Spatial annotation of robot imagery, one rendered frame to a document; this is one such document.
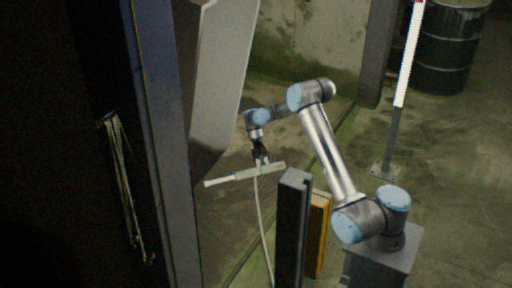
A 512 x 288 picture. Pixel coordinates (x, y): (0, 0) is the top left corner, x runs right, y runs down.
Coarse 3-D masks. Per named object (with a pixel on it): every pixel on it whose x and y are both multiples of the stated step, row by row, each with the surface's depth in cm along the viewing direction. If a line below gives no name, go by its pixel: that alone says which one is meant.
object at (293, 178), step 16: (288, 176) 98; (304, 176) 98; (288, 192) 96; (304, 192) 95; (288, 208) 99; (304, 208) 99; (288, 224) 102; (304, 224) 105; (288, 240) 105; (304, 240) 108; (288, 256) 108; (304, 256) 112; (288, 272) 111
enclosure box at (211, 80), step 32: (192, 0) 181; (224, 0) 244; (256, 0) 235; (192, 32) 188; (224, 32) 254; (192, 64) 198; (224, 64) 266; (192, 96) 209; (224, 96) 280; (192, 128) 307; (224, 128) 294; (192, 160) 285
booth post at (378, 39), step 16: (384, 0) 364; (384, 16) 370; (368, 32) 384; (384, 32) 377; (368, 48) 391; (384, 48) 384; (368, 64) 399; (384, 64) 399; (368, 80) 407; (368, 96) 415
